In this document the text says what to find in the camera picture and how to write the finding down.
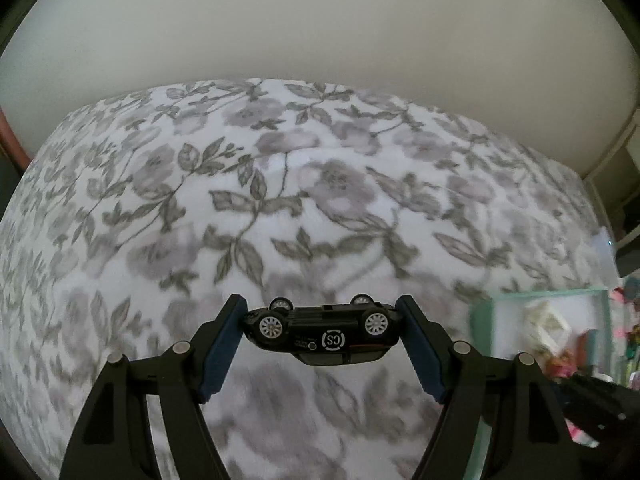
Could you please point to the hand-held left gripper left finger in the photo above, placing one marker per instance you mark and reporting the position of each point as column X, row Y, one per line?
column 220, row 355

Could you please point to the pile of colourful toys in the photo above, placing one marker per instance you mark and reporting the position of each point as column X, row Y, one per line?
column 631, row 340

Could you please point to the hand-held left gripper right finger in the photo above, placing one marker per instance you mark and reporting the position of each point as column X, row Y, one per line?
column 425, row 355

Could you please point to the teal shallow cardboard box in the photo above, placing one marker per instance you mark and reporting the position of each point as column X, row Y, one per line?
column 505, row 320

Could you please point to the white plastic device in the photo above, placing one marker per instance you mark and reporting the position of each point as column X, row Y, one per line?
column 605, row 252

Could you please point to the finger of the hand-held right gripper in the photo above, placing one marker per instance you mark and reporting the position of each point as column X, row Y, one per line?
column 590, row 394

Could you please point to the white plastic frame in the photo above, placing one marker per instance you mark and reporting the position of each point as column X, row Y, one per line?
column 545, row 322

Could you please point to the magenta tube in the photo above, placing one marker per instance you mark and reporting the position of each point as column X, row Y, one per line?
column 586, row 347

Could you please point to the grey floral blanket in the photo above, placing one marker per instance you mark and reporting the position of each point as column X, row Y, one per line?
column 300, row 185

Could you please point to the brown wooden frame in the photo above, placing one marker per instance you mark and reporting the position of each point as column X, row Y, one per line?
column 10, row 142

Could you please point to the black toy car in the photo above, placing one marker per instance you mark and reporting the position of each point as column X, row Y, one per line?
column 320, row 335

